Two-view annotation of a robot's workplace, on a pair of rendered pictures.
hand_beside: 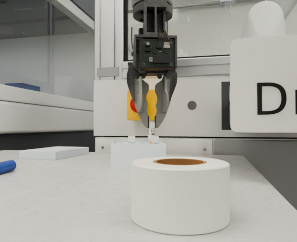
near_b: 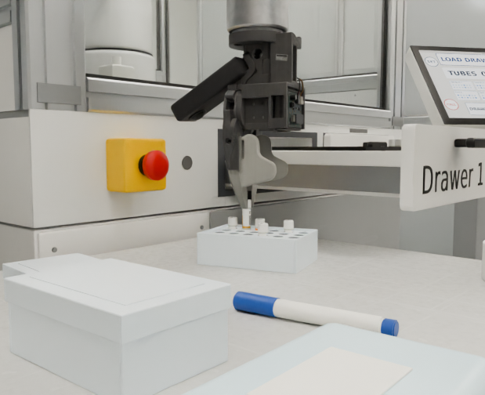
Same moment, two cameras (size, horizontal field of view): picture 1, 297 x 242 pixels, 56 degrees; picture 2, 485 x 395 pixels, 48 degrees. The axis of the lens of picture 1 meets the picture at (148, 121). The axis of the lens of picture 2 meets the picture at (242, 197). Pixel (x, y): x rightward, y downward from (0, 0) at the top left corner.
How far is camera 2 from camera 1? 63 cm
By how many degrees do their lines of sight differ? 62
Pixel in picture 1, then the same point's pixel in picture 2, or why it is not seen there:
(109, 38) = (59, 23)
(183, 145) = (178, 225)
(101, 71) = (47, 92)
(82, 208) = not seen: outside the picture
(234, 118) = (414, 198)
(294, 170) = not seen: hidden behind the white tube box
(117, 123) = (80, 197)
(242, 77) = (418, 160)
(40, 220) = not seen: outside the picture
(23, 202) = (463, 309)
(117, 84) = (79, 121)
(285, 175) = not seen: hidden behind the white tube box
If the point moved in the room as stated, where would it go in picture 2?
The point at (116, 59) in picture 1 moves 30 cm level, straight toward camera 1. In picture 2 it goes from (75, 70) to (303, 55)
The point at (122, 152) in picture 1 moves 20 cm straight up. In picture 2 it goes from (301, 248) to (303, 67)
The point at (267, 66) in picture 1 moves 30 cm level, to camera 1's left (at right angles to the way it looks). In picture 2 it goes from (427, 151) to (363, 154)
